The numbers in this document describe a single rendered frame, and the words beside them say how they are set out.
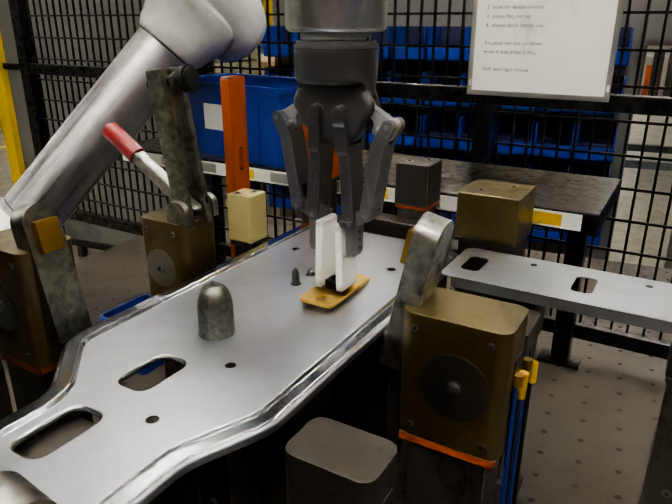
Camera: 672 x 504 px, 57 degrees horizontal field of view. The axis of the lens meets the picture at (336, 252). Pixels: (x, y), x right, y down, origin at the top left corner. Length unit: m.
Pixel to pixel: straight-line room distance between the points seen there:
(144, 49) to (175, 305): 0.55
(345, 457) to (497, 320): 0.16
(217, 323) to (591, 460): 0.59
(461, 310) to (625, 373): 0.70
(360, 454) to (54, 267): 0.33
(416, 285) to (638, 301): 0.27
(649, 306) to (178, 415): 0.46
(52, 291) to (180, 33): 0.56
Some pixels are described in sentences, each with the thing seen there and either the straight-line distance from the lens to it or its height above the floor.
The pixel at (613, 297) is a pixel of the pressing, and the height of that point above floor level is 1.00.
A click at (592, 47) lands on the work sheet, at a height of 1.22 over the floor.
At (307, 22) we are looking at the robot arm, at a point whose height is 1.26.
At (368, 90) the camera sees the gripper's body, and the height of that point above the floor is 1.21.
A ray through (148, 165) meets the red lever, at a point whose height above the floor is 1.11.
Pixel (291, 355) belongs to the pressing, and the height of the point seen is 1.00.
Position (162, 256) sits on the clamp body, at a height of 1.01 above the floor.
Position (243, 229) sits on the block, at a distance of 0.76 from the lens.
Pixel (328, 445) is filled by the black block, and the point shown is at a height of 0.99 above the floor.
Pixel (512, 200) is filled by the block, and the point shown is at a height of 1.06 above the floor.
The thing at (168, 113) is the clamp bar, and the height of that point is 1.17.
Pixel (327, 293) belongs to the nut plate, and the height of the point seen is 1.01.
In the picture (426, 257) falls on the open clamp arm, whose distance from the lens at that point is 0.48.
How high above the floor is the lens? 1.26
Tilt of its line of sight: 21 degrees down
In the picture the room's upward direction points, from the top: straight up
